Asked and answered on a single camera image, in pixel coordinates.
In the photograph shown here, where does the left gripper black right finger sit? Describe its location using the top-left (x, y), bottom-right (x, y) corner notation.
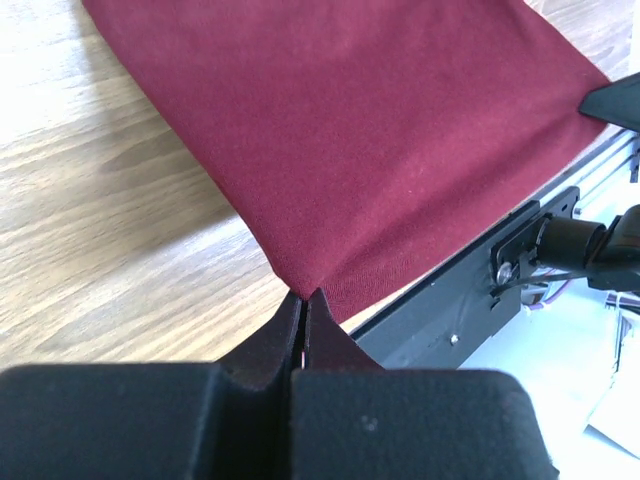
top-left (290, 290), bottom-right (559, 479)

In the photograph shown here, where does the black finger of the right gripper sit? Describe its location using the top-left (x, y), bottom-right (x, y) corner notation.
top-left (579, 72), bottom-right (640, 132)

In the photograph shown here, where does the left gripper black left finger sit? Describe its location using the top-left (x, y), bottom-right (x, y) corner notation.
top-left (1, 295), bottom-right (304, 479)

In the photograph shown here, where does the maroon t shirt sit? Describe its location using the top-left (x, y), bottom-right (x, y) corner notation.
top-left (85, 1), bottom-right (608, 321)

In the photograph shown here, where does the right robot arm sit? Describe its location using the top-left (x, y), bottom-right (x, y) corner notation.
top-left (537, 73), bottom-right (639, 293)

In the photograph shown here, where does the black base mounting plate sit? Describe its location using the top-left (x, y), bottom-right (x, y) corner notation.
top-left (351, 130), bottom-right (638, 368)

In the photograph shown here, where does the aluminium frame rail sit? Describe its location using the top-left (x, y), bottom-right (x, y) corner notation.
top-left (572, 132), bottom-right (639, 223)

